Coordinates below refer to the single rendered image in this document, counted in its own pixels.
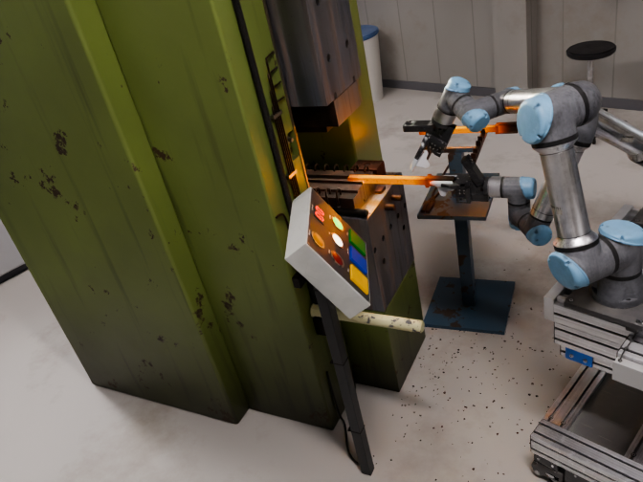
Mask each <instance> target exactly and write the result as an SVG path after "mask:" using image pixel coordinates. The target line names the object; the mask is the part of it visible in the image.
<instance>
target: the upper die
mask: <svg viewBox="0 0 643 482"><path fill-rule="evenodd" d="M360 105H361V102H360V96H359V90H358V85H357V80H355V81H353V83H352V84H351V85H350V86H349V87H348V88H346V89H345V90H344V91H343V92H342V93H341V94H340V95H339V96H338V97H337V98H335V99H334V100H333V101H332V102H331V103H330V104H329V105H328V106H313V107H291V110H292V114H293V119H294V123H295V126H296V127H338V126H340V125H341V124H342V123H343V122H344V121H345V120H346V119H347V118H348V117H349V116H350V115H351V114H352V113H353V112H354V111H355V110H356V109H357V108H358V107H359V106H360Z"/></svg>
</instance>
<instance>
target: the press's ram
mask: <svg viewBox="0 0 643 482"><path fill-rule="evenodd" d="M265 2H266V6H267V10H268V14H269V18H270V22H271V26H272V30H273V35H274V39H275V42H276V46H277V53H278V58H279V62H280V66H281V70H282V73H283V78H284V82H285V86H286V90H287V94H288V99H289V102H290V106H291V107H313V106H328V105H329V104H330V103H331V102H332V101H333V100H334V99H335V98H337V97H338V96H339V95H340V94H341V93H342V92H343V91H344V90H345V89H346V88H348V87H349V86H350V85H351V84H352V83H353V81H355V80H356V79H358V78H359V77H360V76H361V75H362V73H361V67H360V61H359V56H358V50H357V44H356V38H355V33H354V28H353V22H352V16H351V10H350V5H349V0H265Z"/></svg>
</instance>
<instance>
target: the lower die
mask: <svg viewBox="0 0 643 482"><path fill-rule="evenodd" d="M306 174H310V175H338V176H349V175H350V174H352V175H373V172H372V171H366V172H363V171H355V172H353V171H349V170H346V171H345V172H344V171H343V170H336V171H333V170H325V171H323V170H317V169H316V171H314V169H306ZM308 183H309V186H310V187H312V188H313V189H314V190H315V188H316V187H317V186H318V187H319V188H320V190H321V194H319V191H318V190H317V193H318V194H319V195H320V196H321V197H322V199H323V200H324V201H325V202H326V199H325V194H324V192H325V189H326V188H327V187H329V188H330V190H331V194H329V191H328V190H327V198H328V202H329V205H330V207H334V208H337V207H338V204H337V199H336V194H335V192H336V189H337V188H340V189H341V192H342V195H340V192H339V191H338V198H339V203H340V206H341V208H361V207H362V205H363V204H364V203H365V202H364V199H365V201H366V200H367V198H368V197H369V196H370V194H371V193H372V192H373V191H374V189H375V184H364V181H352V180H327V179H308Z"/></svg>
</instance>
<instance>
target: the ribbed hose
mask: <svg viewBox="0 0 643 482"><path fill-rule="evenodd" d="M232 1H233V7H234V9H235V15H236V18H237V20H238V21H237V22H238V27H239V29H240V32H241V35H242V36H241V37H242V41H243V44H244V48H245V51H246V56H247V57H248V60H249V61H248V62H249V65H250V70H251V72H252V77H253V80H254V85H255V90H256V93H257V96H258V101H259V105H260V109H261V113H262V116H263V119H264V123H265V126H266V130H267V134H268V138H269V142H270V145H271V147H272V152H273V156H274V160H275V163H276V167H277V173H278V177H279V180H280V184H281V188H282V191H283V195H284V199H285V203H286V206H287V209H288V212H289V217H290V216H291V209H292V199H291V195H290V191H289V187H288V184H287V180H286V177H285V173H284V169H283V165H282V161H281V158H280V155H279V151H278V147H277V140H276V137H275V133H274V128H273V125H272V123H271V118H270V114H269V111H268V106H267V103H266V100H265V96H264V93H263V88H262V85H261V80H260V77H259V73H258V70H257V66H256V63H255V57H254V52H253V50H252V45H251V40H250V38H249V34H248V32H247V26H246V23H245V19H244V14H243V10H242V9H241V8H242V7H241V4H240V2H239V1H240V0H232ZM307 285H308V289H309V292H310V296H311V299H312V303H315V304H317V305H318V301H317V298H316V294H315V291H310V289H311V288H312V286H313V285H312V284H311V283H310V282H309V281H308V280H307ZM313 321H314V325H315V329H316V333H317V335H322V336H326V334H325V331H324V327H323V323H322V318H321V317H313Z"/></svg>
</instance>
